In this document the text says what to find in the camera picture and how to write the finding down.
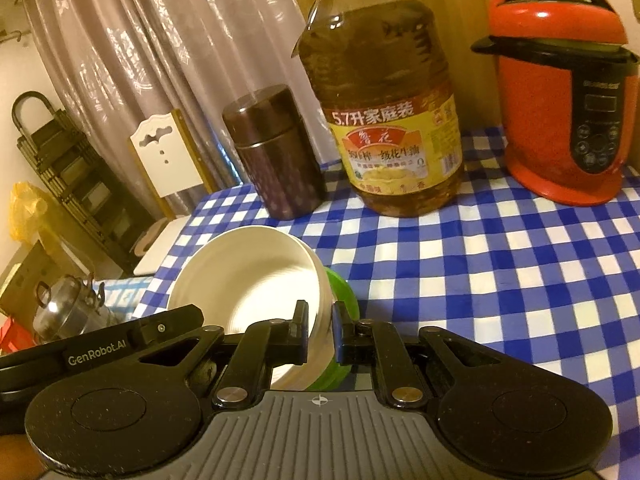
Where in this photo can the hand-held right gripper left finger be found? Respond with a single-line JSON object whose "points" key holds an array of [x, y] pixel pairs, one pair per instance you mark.
{"points": [[300, 332]]}

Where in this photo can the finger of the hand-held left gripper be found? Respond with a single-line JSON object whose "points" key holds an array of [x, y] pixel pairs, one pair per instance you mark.
{"points": [[170, 322]]}

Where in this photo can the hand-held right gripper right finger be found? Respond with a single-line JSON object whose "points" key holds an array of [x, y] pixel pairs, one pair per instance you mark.
{"points": [[342, 332]]}

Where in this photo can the green plastic bowl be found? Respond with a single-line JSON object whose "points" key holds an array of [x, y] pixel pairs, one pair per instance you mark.
{"points": [[342, 290]]}

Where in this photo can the white plastic bowl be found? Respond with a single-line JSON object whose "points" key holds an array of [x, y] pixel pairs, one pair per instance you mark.
{"points": [[250, 280]]}

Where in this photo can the steel kettle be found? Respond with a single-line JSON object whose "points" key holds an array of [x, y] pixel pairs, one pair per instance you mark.
{"points": [[65, 310]]}

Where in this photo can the light blue checkered cloth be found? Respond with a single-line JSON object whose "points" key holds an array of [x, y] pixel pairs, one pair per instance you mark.
{"points": [[125, 292]]}

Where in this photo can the blue white checkered tablecloth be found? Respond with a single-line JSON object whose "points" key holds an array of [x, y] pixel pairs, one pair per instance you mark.
{"points": [[475, 285]]}

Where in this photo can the white wooden chair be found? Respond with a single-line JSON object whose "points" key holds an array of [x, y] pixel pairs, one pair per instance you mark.
{"points": [[160, 170]]}

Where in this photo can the yellow plastic bag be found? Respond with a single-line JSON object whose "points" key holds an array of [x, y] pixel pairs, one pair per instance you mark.
{"points": [[30, 210]]}

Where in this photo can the black folding rack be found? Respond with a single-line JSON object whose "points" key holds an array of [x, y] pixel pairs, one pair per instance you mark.
{"points": [[75, 185]]}

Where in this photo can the brown metal canister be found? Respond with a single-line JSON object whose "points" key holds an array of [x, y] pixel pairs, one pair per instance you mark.
{"points": [[280, 160]]}

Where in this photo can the large cooking oil bottle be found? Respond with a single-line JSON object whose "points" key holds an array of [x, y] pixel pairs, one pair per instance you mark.
{"points": [[380, 85]]}

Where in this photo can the red electric pressure cooker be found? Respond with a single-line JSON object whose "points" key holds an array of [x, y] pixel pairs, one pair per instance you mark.
{"points": [[535, 135]]}

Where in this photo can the sheer patterned curtain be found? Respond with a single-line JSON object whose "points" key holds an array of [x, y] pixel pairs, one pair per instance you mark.
{"points": [[150, 35]]}

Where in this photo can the wooden panel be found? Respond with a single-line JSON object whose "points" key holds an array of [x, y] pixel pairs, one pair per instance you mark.
{"points": [[465, 10]]}

